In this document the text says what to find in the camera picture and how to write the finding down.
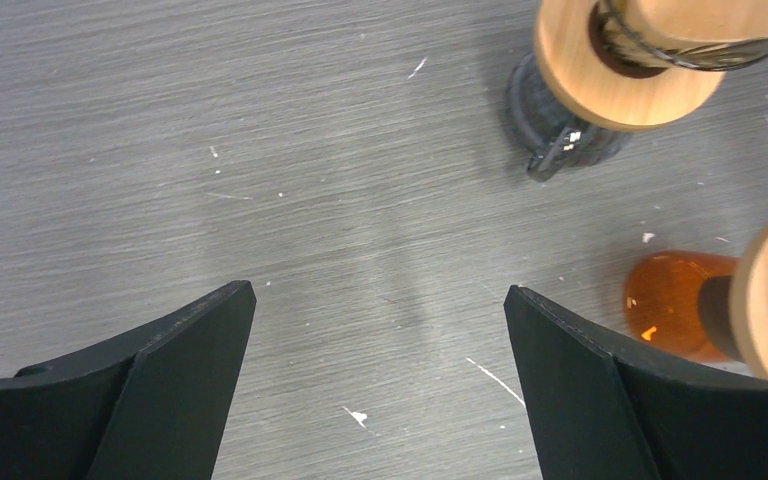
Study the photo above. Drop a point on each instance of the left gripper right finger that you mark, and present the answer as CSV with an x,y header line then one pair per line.
x,y
604,406

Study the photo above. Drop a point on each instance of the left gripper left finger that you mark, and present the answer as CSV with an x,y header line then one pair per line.
x,y
149,403

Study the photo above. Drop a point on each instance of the amber glass carafe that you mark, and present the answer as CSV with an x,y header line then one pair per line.
x,y
678,301

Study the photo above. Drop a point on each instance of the brown paper coffee filter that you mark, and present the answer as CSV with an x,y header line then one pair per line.
x,y
711,21

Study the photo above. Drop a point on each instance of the grey glass coffee server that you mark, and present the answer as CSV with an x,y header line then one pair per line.
x,y
554,137

